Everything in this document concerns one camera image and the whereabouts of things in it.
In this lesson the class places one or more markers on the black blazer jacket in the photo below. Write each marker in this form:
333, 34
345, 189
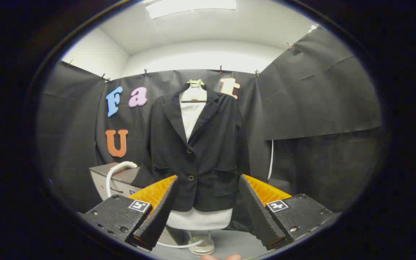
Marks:
208, 159

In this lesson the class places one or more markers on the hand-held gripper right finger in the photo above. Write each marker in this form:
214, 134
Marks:
260, 220

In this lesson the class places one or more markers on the ceiling light panel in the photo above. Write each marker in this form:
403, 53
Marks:
190, 6

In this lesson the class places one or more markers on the metal mannequin stand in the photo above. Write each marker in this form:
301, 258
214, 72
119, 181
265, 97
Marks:
202, 247

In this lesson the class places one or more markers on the black backdrop cloth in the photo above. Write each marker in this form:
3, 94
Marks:
302, 90

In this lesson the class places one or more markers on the white mannequin torso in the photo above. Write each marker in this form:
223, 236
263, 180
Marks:
199, 219

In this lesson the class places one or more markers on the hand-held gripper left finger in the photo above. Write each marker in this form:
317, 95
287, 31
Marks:
159, 220

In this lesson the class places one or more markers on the grey cabinet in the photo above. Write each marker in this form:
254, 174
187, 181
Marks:
99, 180

